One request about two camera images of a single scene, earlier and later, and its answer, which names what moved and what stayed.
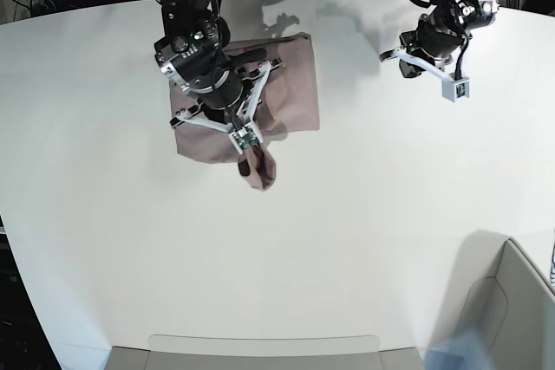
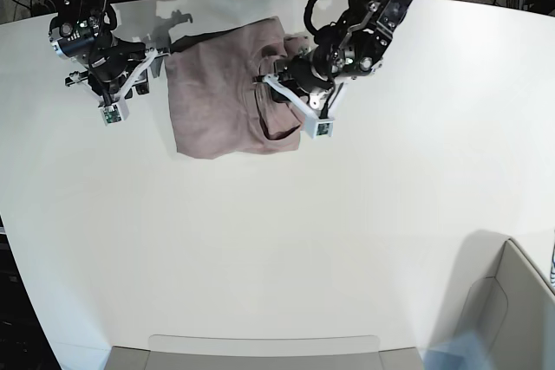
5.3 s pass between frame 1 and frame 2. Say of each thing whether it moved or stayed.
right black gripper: moved
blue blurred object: stayed
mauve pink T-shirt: moved
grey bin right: stayed
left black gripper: moved
